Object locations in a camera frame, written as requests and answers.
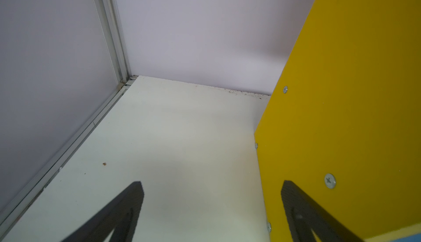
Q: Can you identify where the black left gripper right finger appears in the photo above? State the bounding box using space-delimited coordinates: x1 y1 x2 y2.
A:
281 181 362 242

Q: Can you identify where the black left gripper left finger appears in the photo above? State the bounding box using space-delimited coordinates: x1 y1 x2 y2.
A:
64 181 144 242

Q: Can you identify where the aluminium cage frame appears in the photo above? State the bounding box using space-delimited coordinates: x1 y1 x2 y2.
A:
1 0 130 237

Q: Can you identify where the yellow pink blue bookshelf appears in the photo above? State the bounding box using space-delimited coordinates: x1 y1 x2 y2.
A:
254 0 421 242

